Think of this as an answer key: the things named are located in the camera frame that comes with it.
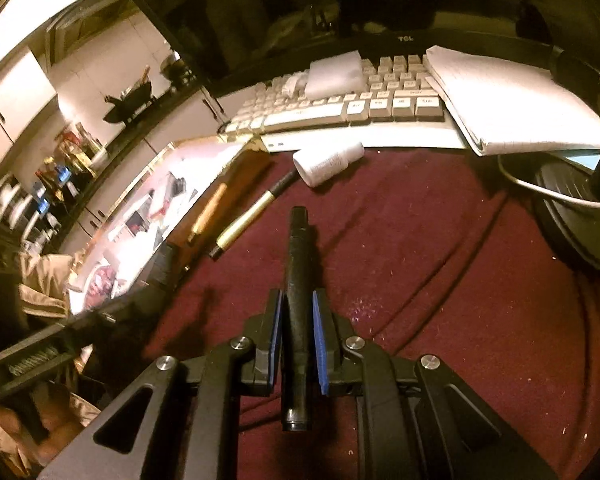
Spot teal book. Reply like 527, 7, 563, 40
565, 150, 600, 186

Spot black lamp base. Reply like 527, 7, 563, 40
497, 45, 600, 273

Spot black computer monitor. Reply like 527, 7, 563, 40
100, 0, 600, 98

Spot thick black marker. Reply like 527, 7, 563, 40
280, 206, 312, 433

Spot gold pen with black end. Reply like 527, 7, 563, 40
209, 169, 301, 261

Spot white squared notepad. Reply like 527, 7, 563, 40
422, 45, 600, 157

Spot person's left forearm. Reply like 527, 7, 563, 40
17, 252, 88, 318

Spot white labelled pill bottle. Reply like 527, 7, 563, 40
292, 142, 366, 188

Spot group of condiment bottles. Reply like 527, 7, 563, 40
35, 122, 108, 196

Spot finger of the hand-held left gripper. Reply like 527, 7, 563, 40
67, 242, 178, 333

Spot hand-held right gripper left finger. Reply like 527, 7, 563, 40
37, 287, 287, 480

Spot dish rack with white plates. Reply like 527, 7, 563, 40
0, 175, 46, 241

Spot white wall cabinets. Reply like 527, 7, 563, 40
0, 0, 116, 141

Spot black wok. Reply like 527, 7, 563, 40
102, 77, 158, 123

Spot steel cooking pot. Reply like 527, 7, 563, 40
160, 50, 196, 86

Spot white base cabinets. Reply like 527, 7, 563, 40
75, 90, 241, 241

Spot black kitchen countertop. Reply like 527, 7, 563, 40
45, 80, 206, 256

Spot white foam block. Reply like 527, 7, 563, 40
305, 50, 366, 98

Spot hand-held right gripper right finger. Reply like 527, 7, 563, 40
311, 287, 546, 480

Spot beige computer keyboard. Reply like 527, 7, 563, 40
217, 52, 446, 136

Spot range hood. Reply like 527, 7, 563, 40
45, 0, 146, 66

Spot gold-rimmed gift box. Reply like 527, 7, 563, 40
67, 132, 276, 318

